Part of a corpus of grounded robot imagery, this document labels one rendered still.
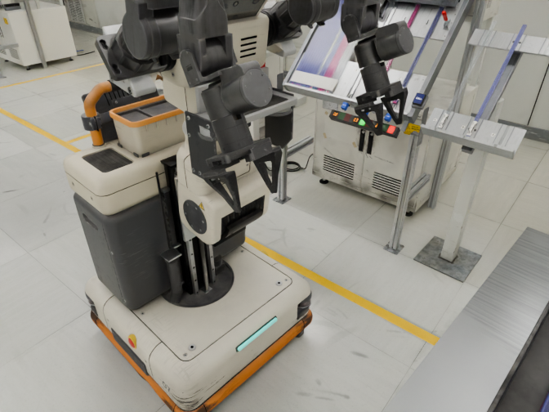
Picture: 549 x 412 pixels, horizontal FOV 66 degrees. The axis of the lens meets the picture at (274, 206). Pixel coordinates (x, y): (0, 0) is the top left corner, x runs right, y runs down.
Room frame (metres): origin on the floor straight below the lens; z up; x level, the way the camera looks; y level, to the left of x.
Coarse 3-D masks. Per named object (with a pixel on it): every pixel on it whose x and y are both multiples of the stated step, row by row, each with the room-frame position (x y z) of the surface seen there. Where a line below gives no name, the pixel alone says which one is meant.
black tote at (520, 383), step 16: (544, 320) 0.51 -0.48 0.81; (544, 336) 0.48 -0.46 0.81; (528, 352) 0.44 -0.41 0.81; (544, 352) 0.44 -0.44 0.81; (512, 368) 0.34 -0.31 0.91; (528, 368) 0.41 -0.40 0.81; (544, 368) 0.41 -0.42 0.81; (512, 384) 0.39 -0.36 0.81; (528, 384) 0.39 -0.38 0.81; (544, 384) 0.39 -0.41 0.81; (496, 400) 0.30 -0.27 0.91; (512, 400) 0.36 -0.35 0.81; (528, 400) 0.36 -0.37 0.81
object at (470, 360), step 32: (512, 256) 0.70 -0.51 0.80; (544, 256) 0.70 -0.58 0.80; (480, 288) 0.60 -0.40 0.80; (512, 288) 0.60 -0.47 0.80; (544, 288) 0.60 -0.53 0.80; (480, 320) 0.52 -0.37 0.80; (512, 320) 0.52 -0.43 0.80; (448, 352) 0.45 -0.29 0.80; (480, 352) 0.45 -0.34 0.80; (512, 352) 0.45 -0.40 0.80; (416, 384) 0.39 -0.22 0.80; (448, 384) 0.39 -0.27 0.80; (480, 384) 0.39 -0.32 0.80
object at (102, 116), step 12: (84, 96) 1.30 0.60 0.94; (108, 96) 1.35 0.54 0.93; (120, 96) 1.37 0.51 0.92; (132, 96) 1.39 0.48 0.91; (144, 96) 1.42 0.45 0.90; (96, 108) 1.30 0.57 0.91; (108, 108) 1.32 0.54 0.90; (84, 120) 1.21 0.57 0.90; (96, 120) 1.21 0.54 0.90; (108, 120) 1.28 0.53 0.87; (108, 132) 1.28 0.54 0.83
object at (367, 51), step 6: (372, 36) 0.99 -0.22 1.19; (360, 42) 1.01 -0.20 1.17; (366, 42) 0.98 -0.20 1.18; (372, 42) 0.97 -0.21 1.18; (354, 48) 0.99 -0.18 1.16; (360, 48) 0.98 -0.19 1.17; (366, 48) 0.97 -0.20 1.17; (372, 48) 0.97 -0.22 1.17; (360, 54) 0.97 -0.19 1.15; (366, 54) 0.97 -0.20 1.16; (372, 54) 0.97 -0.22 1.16; (360, 60) 0.97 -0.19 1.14; (366, 60) 0.96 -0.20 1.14; (372, 60) 0.96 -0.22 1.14; (378, 60) 0.96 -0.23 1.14; (360, 66) 0.97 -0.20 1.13; (366, 66) 0.97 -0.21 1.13
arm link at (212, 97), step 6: (210, 84) 0.70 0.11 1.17; (216, 84) 0.66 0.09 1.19; (204, 90) 0.68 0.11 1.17; (210, 90) 0.66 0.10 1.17; (216, 90) 0.66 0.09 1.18; (204, 96) 0.67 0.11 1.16; (210, 96) 0.66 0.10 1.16; (216, 96) 0.66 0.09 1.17; (204, 102) 0.67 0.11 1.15; (210, 102) 0.66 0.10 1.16; (216, 102) 0.65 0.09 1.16; (222, 102) 0.65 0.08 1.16; (210, 108) 0.66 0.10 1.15; (216, 108) 0.65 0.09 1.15; (222, 108) 0.65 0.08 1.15; (210, 114) 0.66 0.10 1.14; (216, 114) 0.65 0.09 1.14; (222, 114) 0.65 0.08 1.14; (228, 114) 0.65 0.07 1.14; (234, 114) 0.66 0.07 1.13; (210, 120) 0.66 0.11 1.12; (234, 120) 0.66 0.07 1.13
